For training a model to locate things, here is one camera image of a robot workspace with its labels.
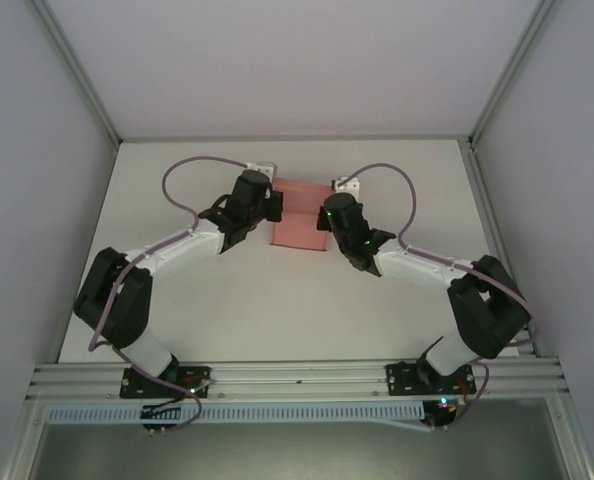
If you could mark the pink cloth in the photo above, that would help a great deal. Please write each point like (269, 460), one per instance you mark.
(299, 225)

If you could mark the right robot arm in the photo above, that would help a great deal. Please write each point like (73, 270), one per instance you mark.
(487, 310)

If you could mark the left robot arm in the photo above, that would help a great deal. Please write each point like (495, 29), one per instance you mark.
(122, 305)

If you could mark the black controller board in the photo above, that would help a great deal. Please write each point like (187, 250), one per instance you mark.
(442, 412)
(159, 415)

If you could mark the aluminium mounting rail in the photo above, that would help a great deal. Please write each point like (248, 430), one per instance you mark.
(297, 377)

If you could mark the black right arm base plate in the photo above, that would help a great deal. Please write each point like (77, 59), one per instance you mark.
(402, 380)

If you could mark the aluminium frame post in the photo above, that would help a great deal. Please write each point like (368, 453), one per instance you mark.
(512, 75)
(82, 75)

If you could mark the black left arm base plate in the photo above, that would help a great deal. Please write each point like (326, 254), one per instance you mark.
(142, 386)

